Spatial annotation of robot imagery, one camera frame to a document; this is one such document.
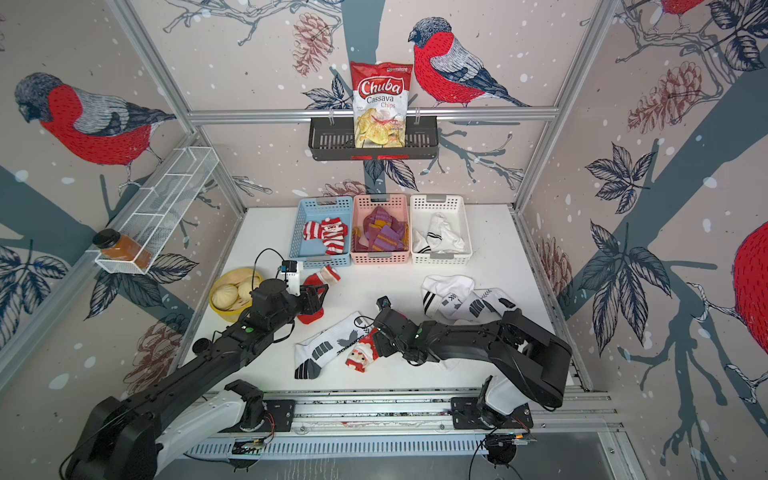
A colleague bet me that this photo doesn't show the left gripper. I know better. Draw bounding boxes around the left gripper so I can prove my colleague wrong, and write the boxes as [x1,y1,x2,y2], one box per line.
[270,281,330,333]

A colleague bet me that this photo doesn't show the red santa sock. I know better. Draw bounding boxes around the red santa sock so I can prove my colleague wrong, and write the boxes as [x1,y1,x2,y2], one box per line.
[345,328,379,373]
[320,218,348,255]

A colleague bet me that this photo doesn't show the red snowflake sock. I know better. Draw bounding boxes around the red snowflake sock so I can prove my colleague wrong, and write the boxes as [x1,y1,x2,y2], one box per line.
[298,266,341,325]

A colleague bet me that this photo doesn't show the white black sport sock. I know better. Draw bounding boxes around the white black sport sock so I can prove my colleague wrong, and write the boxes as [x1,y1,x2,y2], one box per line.
[294,312,375,380]

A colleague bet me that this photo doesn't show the purple yellow striped sock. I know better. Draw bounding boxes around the purple yellow striped sock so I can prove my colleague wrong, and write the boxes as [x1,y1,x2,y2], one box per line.
[352,206,407,253]

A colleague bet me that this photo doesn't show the white sock two black stripes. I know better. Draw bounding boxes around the white sock two black stripes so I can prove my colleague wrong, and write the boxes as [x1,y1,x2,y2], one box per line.
[426,213,450,242]

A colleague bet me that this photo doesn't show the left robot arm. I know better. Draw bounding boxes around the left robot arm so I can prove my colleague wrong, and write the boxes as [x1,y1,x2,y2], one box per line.
[58,278,328,479]

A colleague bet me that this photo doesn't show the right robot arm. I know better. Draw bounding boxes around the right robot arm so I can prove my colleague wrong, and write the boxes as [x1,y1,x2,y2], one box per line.
[372,307,572,410]

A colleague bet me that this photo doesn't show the blue plastic basket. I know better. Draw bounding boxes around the blue plastic basket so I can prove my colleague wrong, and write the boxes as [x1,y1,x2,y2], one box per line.
[289,196,353,268]

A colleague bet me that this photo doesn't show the pink plastic basket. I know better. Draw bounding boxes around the pink plastic basket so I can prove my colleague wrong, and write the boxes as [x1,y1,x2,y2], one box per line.
[351,194,410,265]

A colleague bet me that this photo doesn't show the white plastic basket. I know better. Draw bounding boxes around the white plastic basket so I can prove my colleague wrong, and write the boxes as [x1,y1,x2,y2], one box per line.
[409,194,473,265]

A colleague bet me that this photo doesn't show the yellow bamboo steamer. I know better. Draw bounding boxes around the yellow bamboo steamer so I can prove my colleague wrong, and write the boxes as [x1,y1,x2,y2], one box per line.
[208,268,263,323]

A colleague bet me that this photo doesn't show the black jar lid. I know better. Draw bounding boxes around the black jar lid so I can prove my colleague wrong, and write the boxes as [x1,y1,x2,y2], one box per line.
[192,338,212,356]

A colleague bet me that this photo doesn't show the white grey sport sock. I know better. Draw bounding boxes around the white grey sport sock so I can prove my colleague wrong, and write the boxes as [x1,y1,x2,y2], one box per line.
[456,288,519,324]

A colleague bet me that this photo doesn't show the orange spice jar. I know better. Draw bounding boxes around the orange spice jar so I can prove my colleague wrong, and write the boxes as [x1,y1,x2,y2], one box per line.
[93,229,151,269]

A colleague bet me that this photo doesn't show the Chuba cassava chips bag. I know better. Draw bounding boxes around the Chuba cassava chips bag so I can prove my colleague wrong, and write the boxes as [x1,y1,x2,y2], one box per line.
[350,62,413,148]

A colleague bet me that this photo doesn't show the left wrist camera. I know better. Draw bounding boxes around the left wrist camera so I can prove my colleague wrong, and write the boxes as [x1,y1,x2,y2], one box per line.
[276,260,303,296]

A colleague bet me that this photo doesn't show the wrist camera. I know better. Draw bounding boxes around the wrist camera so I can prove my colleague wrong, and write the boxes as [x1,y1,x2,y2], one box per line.
[376,296,391,310]
[276,260,303,296]

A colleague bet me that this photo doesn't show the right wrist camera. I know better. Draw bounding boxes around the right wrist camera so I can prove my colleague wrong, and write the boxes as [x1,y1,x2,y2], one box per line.
[376,296,391,310]

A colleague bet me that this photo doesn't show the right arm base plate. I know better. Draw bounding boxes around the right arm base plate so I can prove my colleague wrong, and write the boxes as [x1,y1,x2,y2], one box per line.
[450,397,534,431]

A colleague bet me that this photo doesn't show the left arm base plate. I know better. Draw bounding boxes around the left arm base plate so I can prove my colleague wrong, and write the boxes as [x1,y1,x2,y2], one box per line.
[232,399,296,434]

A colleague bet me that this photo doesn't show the white wire wall shelf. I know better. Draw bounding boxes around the white wire wall shelf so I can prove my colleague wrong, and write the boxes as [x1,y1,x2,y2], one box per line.
[95,146,219,274]

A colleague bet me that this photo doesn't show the black wall basket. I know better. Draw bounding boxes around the black wall basket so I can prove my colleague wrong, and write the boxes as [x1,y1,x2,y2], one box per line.
[308,113,439,161]

